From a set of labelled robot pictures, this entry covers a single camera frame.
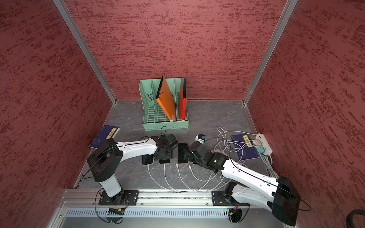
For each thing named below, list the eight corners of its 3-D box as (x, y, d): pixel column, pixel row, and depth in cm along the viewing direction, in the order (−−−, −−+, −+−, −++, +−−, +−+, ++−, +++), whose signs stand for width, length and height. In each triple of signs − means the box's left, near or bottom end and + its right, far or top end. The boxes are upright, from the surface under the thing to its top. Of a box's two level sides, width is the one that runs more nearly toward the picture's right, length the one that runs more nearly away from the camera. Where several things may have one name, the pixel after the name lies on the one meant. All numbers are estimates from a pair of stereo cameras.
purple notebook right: (240, 160, 89) (242, 158, 86) (231, 138, 99) (233, 135, 96) (257, 157, 90) (260, 155, 87) (247, 136, 101) (249, 133, 98)
